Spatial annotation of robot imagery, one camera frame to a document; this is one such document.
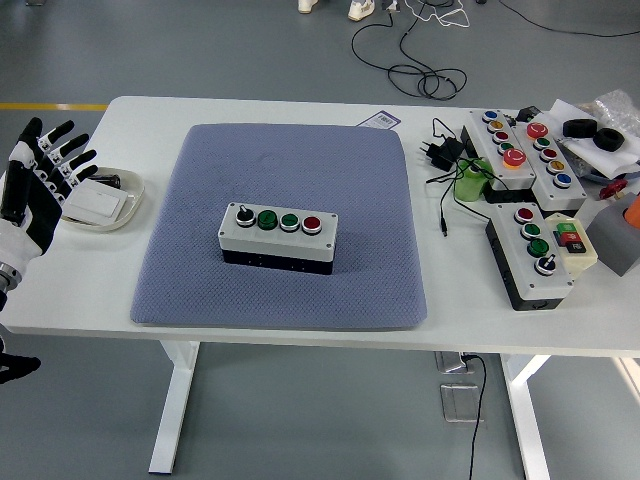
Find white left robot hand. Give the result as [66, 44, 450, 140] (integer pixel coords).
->
[0, 117, 100, 274]

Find four-button control box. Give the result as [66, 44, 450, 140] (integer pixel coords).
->
[483, 201, 575, 312]
[217, 201, 340, 276]

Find five-button box, mushroom button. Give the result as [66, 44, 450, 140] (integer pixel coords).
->
[510, 119, 587, 212]
[459, 108, 539, 203]

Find black bolt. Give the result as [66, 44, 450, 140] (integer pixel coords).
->
[87, 172, 124, 190]

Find white oval dish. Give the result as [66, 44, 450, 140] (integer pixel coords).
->
[59, 167, 146, 233]

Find yellow floor tape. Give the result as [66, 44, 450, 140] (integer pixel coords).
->
[0, 102, 108, 112]

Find white table leg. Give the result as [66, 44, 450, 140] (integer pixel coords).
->
[148, 342, 200, 475]
[499, 352, 552, 480]

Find grey-blue textured mat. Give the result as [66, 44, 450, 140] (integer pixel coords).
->
[129, 123, 429, 331]

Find purple-edged label card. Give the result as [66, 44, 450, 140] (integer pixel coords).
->
[358, 109, 401, 129]

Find person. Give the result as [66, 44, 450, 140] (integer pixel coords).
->
[297, 0, 375, 21]

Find metal floor outlet box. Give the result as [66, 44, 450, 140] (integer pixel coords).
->
[433, 351, 475, 374]
[439, 382, 485, 424]

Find white paper sheets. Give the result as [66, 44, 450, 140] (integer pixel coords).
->
[542, 98, 640, 180]

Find red valve knob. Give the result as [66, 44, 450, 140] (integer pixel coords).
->
[599, 178, 629, 200]

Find grey block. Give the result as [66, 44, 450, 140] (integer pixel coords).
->
[583, 192, 640, 277]

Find clear plastic bag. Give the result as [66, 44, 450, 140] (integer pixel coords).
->
[574, 88, 640, 139]

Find orange cylinder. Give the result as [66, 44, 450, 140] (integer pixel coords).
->
[621, 192, 640, 229]

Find white wall switch plate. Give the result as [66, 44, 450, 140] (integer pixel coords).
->
[62, 184, 129, 225]

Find black coiled floor cable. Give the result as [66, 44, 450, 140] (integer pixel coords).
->
[349, 9, 469, 101]

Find black power adapter with cord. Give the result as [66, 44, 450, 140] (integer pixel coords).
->
[417, 117, 509, 237]

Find white floor cable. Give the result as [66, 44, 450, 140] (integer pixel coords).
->
[402, 0, 471, 29]

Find black cable from outlet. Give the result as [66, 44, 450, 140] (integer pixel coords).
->
[462, 352, 489, 480]

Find beige red-green push switch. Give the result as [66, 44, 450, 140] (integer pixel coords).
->
[543, 212, 599, 279]

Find long black floor cable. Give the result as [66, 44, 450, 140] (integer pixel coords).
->
[497, 0, 640, 37]

